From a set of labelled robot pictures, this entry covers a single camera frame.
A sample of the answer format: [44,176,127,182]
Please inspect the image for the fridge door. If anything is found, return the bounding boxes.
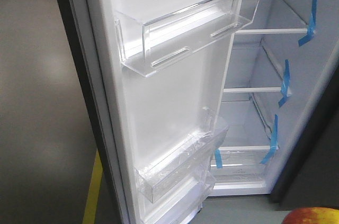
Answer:
[51,0,267,224]

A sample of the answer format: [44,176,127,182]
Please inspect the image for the red yellow apple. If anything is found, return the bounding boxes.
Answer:
[282,207,338,223]

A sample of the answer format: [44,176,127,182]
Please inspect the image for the dark grey fridge body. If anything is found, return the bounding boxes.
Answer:
[210,0,338,203]

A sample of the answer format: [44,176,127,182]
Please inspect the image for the middle clear door bin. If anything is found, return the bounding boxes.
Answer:
[135,117,229,203]

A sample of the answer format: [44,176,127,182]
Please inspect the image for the clear door bin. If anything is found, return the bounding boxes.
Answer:
[135,117,229,203]
[140,170,216,223]
[115,0,259,77]

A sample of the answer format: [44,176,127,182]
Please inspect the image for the upper clear door bin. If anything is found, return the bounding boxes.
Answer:
[115,0,259,77]

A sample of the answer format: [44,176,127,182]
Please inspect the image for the clear crisper drawer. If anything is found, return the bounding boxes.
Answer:
[211,145,270,182]

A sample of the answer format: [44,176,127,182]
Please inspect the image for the lower clear door bin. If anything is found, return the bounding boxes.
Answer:
[140,170,216,223]

